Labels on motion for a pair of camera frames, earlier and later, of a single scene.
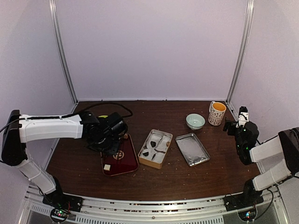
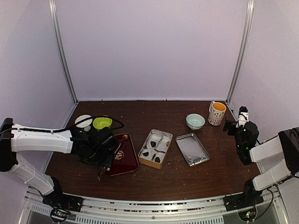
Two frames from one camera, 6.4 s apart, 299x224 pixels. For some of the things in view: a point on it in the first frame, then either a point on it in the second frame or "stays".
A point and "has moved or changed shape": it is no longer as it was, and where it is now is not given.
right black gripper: x=227 y=123 stays
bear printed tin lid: x=193 y=150 stays
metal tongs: x=101 y=158 has moved or changed shape
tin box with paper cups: x=153 y=151 stays
